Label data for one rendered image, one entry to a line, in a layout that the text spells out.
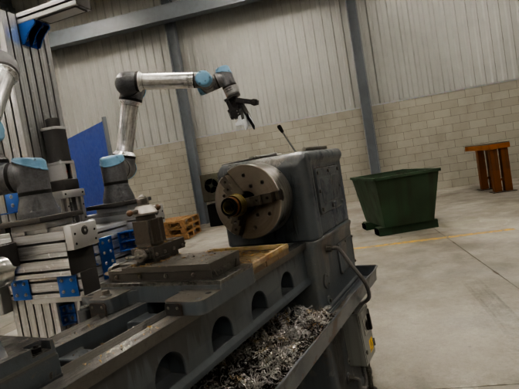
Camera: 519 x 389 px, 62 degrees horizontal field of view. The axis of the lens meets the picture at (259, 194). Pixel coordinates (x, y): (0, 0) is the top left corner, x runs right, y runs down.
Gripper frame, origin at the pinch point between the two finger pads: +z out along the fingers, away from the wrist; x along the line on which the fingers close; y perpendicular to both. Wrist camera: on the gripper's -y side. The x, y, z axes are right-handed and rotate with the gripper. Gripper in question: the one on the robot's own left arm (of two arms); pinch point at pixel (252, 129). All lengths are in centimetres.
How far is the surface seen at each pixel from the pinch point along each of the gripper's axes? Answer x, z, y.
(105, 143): -345, -106, 309
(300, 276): 44, 69, -7
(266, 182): 49, 27, -10
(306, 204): 36, 42, -19
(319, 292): 38, 80, -10
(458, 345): -43, 161, -54
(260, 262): 80, 50, -7
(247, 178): 47, 22, -3
